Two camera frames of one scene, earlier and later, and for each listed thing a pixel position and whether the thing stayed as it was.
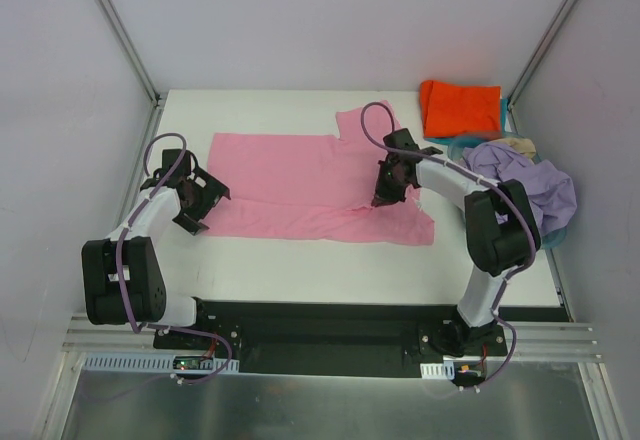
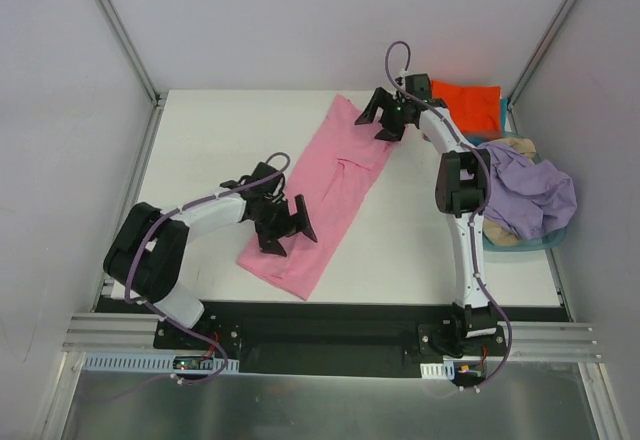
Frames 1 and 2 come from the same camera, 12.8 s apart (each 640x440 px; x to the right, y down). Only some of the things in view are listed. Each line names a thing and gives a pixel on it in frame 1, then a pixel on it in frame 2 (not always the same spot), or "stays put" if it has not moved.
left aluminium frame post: x=156 y=98 stays put
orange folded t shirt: x=450 y=110 stays put
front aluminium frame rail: x=544 y=340 stays put
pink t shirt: x=312 y=187 -> x=337 y=168
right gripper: x=388 y=186 -> x=390 y=116
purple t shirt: x=551 y=193 stays put
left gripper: x=201 y=202 -> x=279 y=222
